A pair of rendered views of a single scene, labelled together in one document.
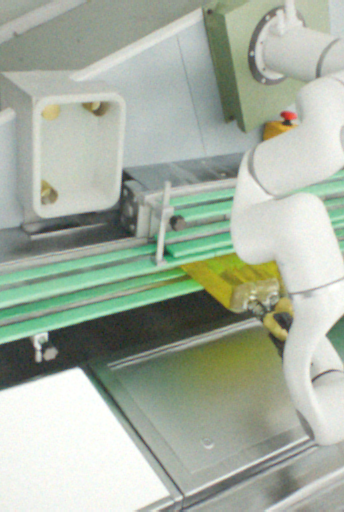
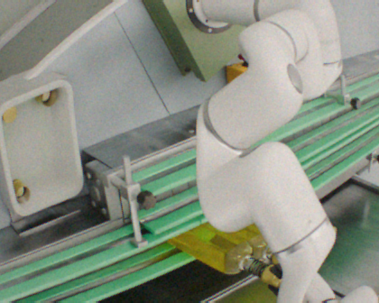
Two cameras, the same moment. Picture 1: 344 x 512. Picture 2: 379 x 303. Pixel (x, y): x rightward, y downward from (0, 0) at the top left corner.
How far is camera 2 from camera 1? 0.11 m
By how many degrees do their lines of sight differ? 5
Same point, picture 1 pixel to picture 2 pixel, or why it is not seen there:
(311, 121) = (256, 64)
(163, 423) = not seen: outside the picture
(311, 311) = (297, 264)
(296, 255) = (273, 214)
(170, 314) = (170, 286)
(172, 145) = (129, 112)
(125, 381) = not seen: outside the picture
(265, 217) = (233, 179)
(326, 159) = (282, 101)
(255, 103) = (207, 51)
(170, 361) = not seen: outside the picture
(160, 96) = (107, 68)
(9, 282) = (13, 278)
